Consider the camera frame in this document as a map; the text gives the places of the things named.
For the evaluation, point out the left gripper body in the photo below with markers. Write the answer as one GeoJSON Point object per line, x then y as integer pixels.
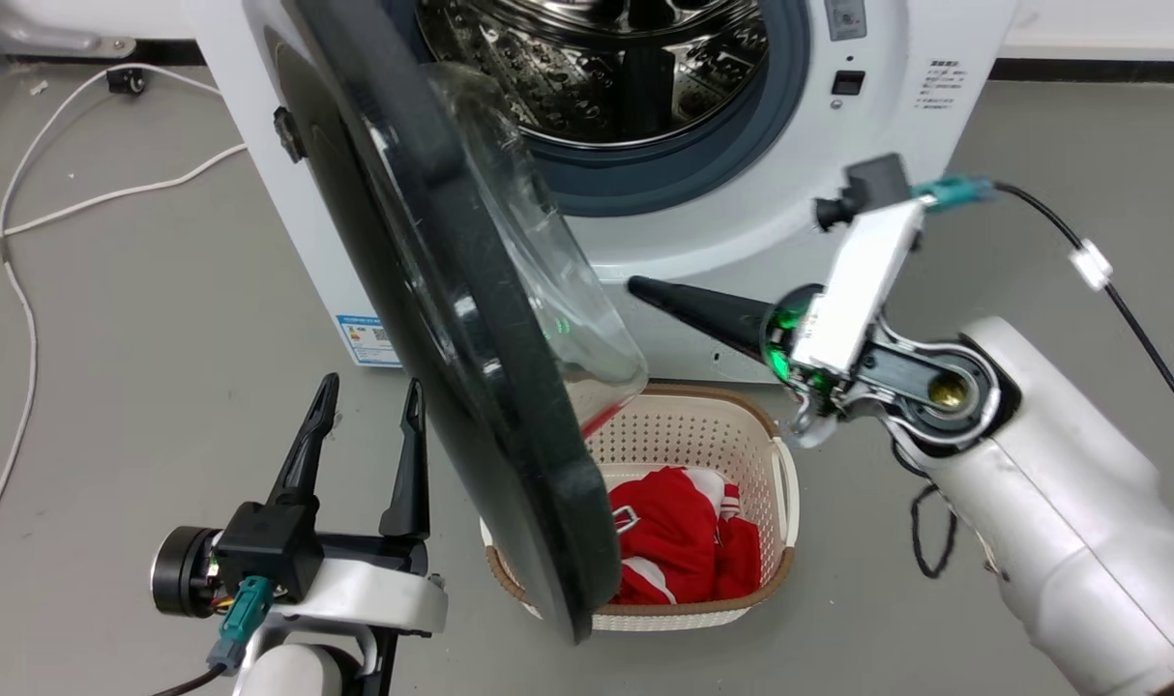
{"type": "Point", "coordinates": [384, 594]}

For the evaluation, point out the small black floor plug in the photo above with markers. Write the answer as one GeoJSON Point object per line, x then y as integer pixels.
{"type": "Point", "coordinates": [126, 80]}

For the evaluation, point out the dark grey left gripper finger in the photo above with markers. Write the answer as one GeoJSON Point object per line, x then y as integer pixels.
{"type": "Point", "coordinates": [410, 474]}
{"type": "Point", "coordinates": [307, 449]}

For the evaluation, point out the blue energy label sticker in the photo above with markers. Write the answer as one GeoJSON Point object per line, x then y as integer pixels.
{"type": "Point", "coordinates": [369, 338]}

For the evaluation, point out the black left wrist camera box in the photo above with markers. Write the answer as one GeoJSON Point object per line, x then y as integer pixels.
{"type": "Point", "coordinates": [268, 546]}

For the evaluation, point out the cream perforated laundry basket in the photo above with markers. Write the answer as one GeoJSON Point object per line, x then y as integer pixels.
{"type": "Point", "coordinates": [689, 430]}

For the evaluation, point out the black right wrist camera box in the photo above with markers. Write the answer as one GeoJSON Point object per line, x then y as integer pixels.
{"type": "Point", "coordinates": [872, 184]}

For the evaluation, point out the white plastic appliance base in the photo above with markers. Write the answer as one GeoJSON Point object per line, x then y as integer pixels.
{"type": "Point", "coordinates": [65, 24]}

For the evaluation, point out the white front-load washing machine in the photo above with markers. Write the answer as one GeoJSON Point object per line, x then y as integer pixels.
{"type": "Point", "coordinates": [742, 232]}

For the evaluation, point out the stainless steel washer drum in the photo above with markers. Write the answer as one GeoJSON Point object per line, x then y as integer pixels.
{"type": "Point", "coordinates": [597, 77]}

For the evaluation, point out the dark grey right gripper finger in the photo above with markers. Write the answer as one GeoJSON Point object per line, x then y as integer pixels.
{"type": "Point", "coordinates": [713, 311]}

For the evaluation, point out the grey rubber door gasket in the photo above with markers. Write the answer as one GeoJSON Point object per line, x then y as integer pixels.
{"type": "Point", "coordinates": [747, 145]}

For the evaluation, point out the black round glass washer door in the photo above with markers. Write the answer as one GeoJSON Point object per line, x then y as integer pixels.
{"type": "Point", "coordinates": [432, 290]}

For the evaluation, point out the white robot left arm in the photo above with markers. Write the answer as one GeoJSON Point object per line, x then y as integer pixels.
{"type": "Point", "coordinates": [292, 672]}

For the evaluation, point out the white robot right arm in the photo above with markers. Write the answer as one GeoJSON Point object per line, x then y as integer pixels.
{"type": "Point", "coordinates": [1061, 503]}

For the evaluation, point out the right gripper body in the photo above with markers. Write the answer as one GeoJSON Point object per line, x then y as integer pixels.
{"type": "Point", "coordinates": [858, 290]}

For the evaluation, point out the red and white garment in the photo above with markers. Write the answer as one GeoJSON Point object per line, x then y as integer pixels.
{"type": "Point", "coordinates": [674, 527]}

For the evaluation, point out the black door latch socket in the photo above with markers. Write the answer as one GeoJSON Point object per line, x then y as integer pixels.
{"type": "Point", "coordinates": [848, 82]}

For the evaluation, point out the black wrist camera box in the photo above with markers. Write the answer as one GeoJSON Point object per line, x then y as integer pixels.
{"type": "Point", "coordinates": [268, 546]}
{"type": "Point", "coordinates": [872, 184]}

